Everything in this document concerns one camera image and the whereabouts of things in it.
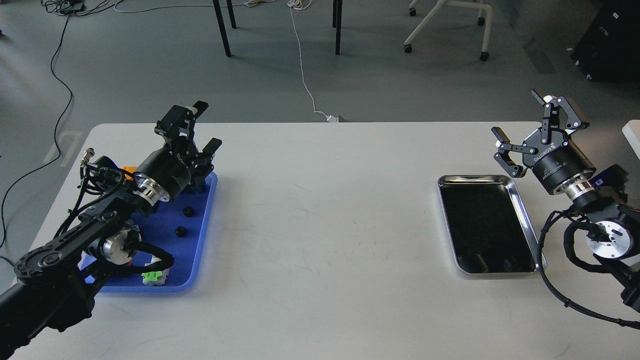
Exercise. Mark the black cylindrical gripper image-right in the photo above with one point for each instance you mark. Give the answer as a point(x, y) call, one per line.
point(557, 159)

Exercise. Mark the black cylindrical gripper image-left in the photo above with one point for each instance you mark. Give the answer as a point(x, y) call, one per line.
point(178, 166)

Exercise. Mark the small black gear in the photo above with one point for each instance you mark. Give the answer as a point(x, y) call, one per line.
point(180, 231)
point(188, 211)

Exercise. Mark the blue plastic tray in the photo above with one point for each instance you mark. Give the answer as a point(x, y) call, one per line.
point(158, 230)

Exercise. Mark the silver metal tray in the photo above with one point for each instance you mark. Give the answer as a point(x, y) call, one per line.
point(488, 225)

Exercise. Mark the orange push button box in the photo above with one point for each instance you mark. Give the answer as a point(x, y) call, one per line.
point(129, 172)

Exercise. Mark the black equipment case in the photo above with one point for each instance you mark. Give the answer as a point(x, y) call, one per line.
point(609, 49)

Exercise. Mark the green white selector switch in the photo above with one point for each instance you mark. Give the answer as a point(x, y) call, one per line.
point(155, 278)

